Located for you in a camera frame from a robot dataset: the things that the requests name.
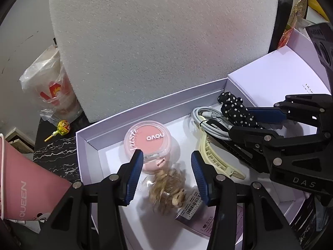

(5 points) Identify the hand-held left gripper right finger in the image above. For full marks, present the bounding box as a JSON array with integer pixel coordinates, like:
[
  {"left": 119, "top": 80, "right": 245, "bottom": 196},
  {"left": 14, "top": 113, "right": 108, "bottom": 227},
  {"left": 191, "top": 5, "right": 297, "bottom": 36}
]
[{"left": 191, "top": 150, "right": 293, "bottom": 250}]

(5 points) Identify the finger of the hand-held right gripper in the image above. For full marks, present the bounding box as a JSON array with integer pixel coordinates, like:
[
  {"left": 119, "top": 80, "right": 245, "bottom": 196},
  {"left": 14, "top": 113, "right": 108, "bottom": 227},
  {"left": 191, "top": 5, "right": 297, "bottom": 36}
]
[
  {"left": 248, "top": 94, "right": 331, "bottom": 125},
  {"left": 228, "top": 125, "right": 328, "bottom": 174}
]

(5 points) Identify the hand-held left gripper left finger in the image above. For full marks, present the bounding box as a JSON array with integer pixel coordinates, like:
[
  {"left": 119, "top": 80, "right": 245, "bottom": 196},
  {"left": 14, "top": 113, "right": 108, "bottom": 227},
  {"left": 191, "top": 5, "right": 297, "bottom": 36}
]
[{"left": 43, "top": 150, "right": 144, "bottom": 250}]

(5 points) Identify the black hair clip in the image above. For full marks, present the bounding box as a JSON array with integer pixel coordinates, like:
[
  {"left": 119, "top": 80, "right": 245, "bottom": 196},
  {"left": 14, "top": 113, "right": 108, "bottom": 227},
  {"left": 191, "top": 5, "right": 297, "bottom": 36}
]
[{"left": 226, "top": 142, "right": 271, "bottom": 174}]

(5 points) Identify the cream hair claw clip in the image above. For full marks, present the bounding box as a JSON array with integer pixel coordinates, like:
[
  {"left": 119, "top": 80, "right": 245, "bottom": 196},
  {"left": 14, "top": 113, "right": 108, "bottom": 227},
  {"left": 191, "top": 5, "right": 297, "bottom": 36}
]
[{"left": 198, "top": 131, "right": 246, "bottom": 181}]

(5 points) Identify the lavender gift box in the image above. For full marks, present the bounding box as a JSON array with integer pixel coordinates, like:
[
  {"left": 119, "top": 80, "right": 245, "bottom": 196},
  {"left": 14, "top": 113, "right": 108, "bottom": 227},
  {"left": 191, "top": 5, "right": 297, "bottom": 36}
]
[{"left": 76, "top": 28, "right": 333, "bottom": 250}]

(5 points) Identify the black polka dot scrunchie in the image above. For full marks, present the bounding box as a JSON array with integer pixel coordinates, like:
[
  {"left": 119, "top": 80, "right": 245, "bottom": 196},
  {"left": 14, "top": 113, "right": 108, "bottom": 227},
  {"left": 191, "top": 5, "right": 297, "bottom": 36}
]
[{"left": 217, "top": 92, "right": 263, "bottom": 129}]

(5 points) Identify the clear pink blush compact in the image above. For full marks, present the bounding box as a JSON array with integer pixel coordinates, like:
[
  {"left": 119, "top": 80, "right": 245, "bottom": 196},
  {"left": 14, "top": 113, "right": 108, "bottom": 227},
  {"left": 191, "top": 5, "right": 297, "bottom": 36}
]
[{"left": 123, "top": 120, "right": 172, "bottom": 163}]

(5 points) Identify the purple eyeshadow box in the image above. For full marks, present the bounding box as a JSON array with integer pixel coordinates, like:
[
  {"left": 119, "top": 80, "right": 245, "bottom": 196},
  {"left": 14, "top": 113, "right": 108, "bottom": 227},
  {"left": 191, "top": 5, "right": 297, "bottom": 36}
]
[{"left": 175, "top": 189, "right": 245, "bottom": 237}]

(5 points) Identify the white charging cable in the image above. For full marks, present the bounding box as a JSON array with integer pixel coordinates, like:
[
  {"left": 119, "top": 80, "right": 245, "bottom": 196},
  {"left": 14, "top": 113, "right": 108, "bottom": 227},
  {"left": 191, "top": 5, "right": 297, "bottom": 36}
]
[{"left": 191, "top": 106, "right": 233, "bottom": 140}]

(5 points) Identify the red snack bag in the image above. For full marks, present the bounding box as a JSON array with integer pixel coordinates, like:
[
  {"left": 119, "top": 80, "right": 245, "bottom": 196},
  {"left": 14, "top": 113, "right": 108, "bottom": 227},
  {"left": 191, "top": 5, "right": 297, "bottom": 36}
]
[{"left": 277, "top": 27, "right": 296, "bottom": 49}]

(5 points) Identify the yellow lollipop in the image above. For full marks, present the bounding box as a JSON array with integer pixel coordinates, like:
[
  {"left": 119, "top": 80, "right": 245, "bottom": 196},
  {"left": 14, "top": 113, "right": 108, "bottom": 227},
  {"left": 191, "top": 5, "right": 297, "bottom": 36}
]
[{"left": 44, "top": 120, "right": 71, "bottom": 142}]

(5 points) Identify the black bag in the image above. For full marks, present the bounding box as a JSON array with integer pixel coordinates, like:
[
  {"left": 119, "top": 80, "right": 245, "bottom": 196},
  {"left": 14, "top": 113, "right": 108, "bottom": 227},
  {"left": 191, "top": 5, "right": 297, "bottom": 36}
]
[{"left": 269, "top": 0, "right": 296, "bottom": 54}]

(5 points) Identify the round woven mat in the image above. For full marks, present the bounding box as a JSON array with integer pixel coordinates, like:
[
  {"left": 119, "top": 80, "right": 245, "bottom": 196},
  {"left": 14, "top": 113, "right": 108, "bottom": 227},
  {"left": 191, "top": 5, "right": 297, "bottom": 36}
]
[{"left": 285, "top": 0, "right": 307, "bottom": 32}]

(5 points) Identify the pink paper cup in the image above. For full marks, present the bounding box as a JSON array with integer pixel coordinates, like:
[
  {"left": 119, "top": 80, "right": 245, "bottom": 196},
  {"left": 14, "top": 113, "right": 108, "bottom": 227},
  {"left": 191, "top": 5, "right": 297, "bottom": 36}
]
[{"left": 0, "top": 133, "right": 73, "bottom": 222}]

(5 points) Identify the plastic bag with food container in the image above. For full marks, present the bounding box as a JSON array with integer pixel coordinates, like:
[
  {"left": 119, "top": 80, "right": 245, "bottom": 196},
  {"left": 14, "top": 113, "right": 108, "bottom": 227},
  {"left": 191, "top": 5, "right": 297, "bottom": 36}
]
[{"left": 20, "top": 44, "right": 84, "bottom": 120}]

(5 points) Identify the white foam sheet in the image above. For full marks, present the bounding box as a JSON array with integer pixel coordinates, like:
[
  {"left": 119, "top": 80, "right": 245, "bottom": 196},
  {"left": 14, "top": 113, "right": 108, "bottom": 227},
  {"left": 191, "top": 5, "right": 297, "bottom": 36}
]
[{"left": 48, "top": 0, "right": 280, "bottom": 123}]

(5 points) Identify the beige wooden frame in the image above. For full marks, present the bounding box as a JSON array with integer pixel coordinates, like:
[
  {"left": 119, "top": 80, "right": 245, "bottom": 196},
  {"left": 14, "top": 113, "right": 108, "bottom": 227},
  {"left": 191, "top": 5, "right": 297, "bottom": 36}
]
[{"left": 5, "top": 127, "right": 35, "bottom": 153}]

